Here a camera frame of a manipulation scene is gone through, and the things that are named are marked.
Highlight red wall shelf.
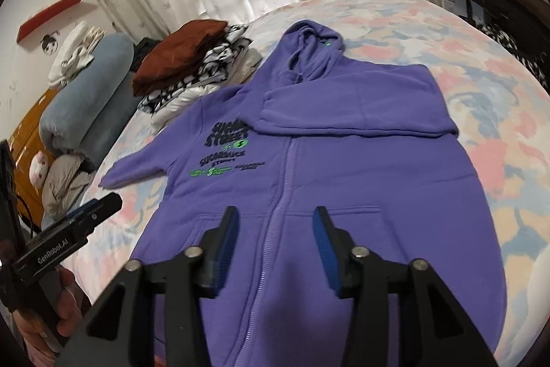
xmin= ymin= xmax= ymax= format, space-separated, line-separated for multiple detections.
xmin=16 ymin=0 xmax=82 ymax=44

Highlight purple zip hoodie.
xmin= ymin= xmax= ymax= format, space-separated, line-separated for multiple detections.
xmin=100 ymin=20 xmax=506 ymax=366

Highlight pink white plush toy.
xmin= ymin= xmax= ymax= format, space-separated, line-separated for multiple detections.
xmin=28 ymin=151 xmax=50 ymax=190

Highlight white clothes on blanket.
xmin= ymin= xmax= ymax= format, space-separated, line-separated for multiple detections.
xmin=47 ymin=20 xmax=105 ymax=90

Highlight black dark clothes pile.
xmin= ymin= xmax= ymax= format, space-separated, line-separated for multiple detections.
xmin=129 ymin=37 xmax=160 ymax=73

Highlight orange wooden headboard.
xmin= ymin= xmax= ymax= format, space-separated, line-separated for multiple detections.
xmin=8 ymin=89 xmax=57 ymax=231

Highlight black white patterned folded clothes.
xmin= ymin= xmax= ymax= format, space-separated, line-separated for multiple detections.
xmin=138 ymin=24 xmax=262 ymax=135

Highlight dark red folded garment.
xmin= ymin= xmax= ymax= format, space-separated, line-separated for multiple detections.
xmin=131 ymin=20 xmax=228 ymax=97

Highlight blue grey rolled blanket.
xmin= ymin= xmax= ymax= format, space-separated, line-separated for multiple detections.
xmin=38 ymin=33 xmax=139 ymax=167

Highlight pastel patchwork bed blanket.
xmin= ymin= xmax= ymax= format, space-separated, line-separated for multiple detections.
xmin=66 ymin=0 xmax=549 ymax=366

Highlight person's left hand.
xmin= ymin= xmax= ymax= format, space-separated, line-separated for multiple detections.
xmin=12 ymin=266 xmax=85 ymax=366

